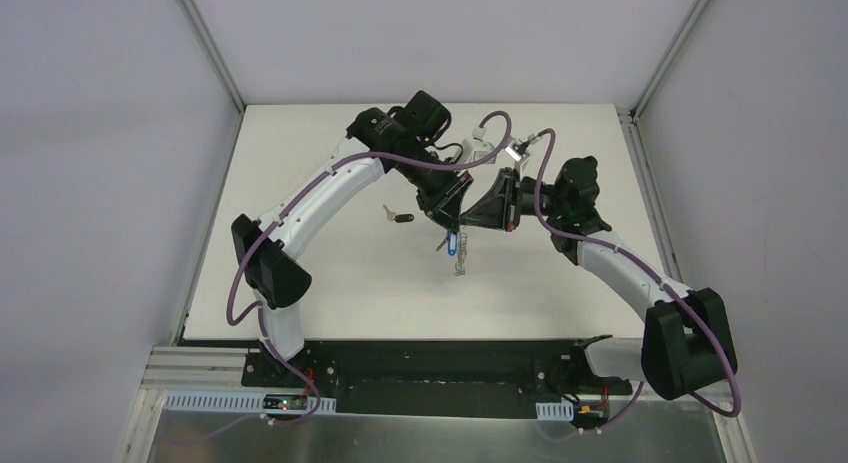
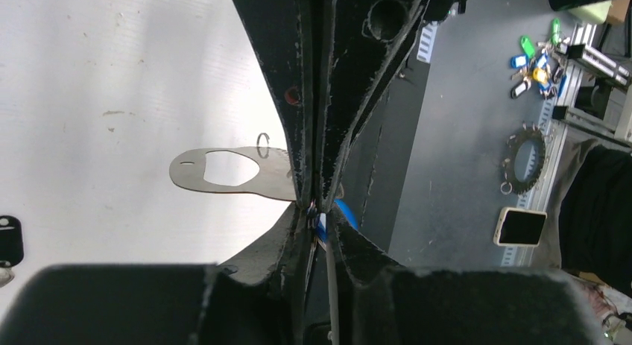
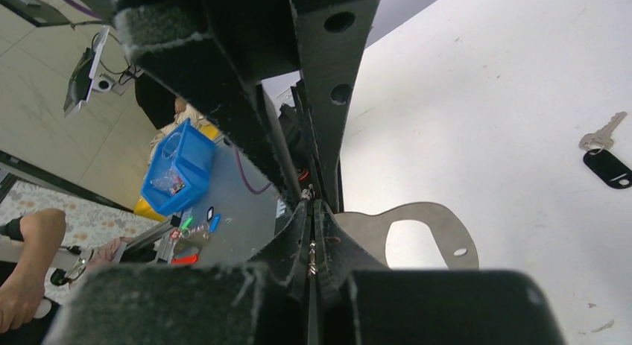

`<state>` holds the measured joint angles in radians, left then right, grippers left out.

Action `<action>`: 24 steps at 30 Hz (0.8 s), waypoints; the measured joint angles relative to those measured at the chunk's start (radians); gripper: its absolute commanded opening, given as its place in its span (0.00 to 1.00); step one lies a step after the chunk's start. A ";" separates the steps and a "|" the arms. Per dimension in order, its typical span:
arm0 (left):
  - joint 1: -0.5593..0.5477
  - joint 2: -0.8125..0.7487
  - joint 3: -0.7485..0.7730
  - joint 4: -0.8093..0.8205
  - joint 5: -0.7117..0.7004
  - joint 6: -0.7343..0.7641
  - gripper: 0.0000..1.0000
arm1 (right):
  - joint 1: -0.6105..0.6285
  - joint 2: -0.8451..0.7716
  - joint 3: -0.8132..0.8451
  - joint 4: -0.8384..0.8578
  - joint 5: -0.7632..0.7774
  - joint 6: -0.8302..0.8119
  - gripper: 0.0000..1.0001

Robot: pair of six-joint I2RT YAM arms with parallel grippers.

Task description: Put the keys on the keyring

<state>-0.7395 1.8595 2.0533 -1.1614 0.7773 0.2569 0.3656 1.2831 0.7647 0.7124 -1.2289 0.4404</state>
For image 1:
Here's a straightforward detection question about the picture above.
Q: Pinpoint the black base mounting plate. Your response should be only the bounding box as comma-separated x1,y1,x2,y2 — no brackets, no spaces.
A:
241,339,632,419

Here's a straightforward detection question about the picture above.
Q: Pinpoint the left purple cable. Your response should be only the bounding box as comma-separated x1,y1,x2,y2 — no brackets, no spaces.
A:
225,110,513,429

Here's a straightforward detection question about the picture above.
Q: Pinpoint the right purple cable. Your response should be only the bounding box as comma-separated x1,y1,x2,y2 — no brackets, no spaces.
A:
533,128,743,435

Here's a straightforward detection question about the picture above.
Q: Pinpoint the purple cable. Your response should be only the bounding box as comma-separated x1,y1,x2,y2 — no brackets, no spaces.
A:
533,128,743,435
225,110,513,429

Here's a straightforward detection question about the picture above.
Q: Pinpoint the key with black head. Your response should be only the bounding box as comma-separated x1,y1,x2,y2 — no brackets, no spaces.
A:
383,205,415,223

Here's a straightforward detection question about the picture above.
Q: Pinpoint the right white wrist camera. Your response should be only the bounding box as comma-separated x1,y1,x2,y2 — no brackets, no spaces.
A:
504,135,539,172

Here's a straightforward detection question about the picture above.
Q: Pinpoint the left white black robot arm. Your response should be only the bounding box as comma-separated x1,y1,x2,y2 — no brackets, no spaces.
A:
231,90,472,388

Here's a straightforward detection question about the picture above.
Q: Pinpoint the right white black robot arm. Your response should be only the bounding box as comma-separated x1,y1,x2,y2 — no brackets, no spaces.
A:
460,157,738,400

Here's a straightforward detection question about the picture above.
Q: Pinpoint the key with blue tag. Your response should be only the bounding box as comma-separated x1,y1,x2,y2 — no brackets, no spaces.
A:
436,231,458,257

